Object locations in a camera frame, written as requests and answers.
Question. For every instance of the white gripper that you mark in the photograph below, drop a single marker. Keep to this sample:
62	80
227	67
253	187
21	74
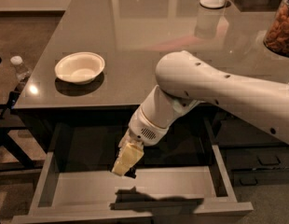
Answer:
144	127

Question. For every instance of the black rxbar chocolate bar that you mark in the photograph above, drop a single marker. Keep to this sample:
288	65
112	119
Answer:
131	173

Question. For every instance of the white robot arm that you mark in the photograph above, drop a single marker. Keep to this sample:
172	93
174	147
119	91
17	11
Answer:
183	82

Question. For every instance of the open grey top drawer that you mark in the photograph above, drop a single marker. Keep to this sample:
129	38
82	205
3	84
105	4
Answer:
183	180

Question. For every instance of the dark side drawer cabinet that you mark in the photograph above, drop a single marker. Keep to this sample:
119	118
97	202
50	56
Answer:
252	157

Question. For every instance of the white paper bowl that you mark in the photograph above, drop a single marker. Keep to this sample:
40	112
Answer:
79	68

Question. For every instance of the dark side table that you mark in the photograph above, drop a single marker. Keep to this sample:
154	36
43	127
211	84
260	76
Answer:
10	121

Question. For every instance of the clear plastic water bottle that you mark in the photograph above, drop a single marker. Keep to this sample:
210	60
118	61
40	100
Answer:
21	70

